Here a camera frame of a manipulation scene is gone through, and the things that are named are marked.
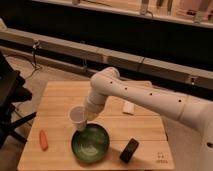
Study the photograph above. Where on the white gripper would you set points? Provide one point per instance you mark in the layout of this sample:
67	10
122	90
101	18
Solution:
93	108

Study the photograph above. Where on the white ceramic cup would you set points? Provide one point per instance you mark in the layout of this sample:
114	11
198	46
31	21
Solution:
78	118

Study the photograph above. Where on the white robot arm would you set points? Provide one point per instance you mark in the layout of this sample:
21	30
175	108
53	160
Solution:
194	112

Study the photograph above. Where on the green ceramic bowl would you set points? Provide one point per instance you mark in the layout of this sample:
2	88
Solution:
90	145

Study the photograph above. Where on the white remote controller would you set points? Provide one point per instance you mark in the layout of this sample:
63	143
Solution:
128	108

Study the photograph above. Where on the black rectangular device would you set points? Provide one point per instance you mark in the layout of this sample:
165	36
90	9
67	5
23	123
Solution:
129	150

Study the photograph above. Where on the orange carrot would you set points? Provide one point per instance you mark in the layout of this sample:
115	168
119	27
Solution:
43	140

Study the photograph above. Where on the black office chair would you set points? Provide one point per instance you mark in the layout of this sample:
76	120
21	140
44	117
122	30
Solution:
11	91

